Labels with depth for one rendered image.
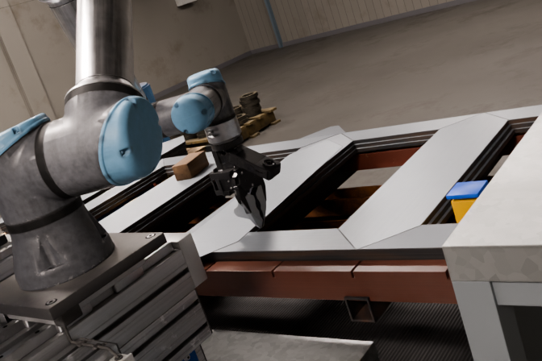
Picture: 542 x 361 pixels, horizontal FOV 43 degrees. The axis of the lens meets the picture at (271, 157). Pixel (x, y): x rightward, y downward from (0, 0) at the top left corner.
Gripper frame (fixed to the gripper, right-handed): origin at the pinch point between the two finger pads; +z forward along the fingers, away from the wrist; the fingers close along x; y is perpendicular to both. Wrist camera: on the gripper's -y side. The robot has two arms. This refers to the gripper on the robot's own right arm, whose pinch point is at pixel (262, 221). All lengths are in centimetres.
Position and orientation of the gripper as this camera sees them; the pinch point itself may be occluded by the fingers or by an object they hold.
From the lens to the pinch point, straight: 153.9
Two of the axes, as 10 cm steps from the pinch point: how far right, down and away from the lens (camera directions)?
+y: -7.8, 1.0, 6.2
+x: -5.4, 3.8, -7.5
